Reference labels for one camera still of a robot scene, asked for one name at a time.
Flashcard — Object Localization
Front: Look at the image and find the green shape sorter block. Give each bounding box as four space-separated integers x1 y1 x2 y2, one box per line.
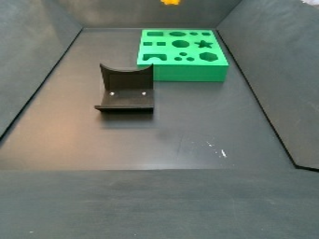
137 29 229 82

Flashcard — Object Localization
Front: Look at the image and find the black curved holder stand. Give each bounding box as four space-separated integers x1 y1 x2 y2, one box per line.
94 64 154 112

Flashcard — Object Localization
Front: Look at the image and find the yellow star object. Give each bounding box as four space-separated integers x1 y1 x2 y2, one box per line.
160 0 180 6

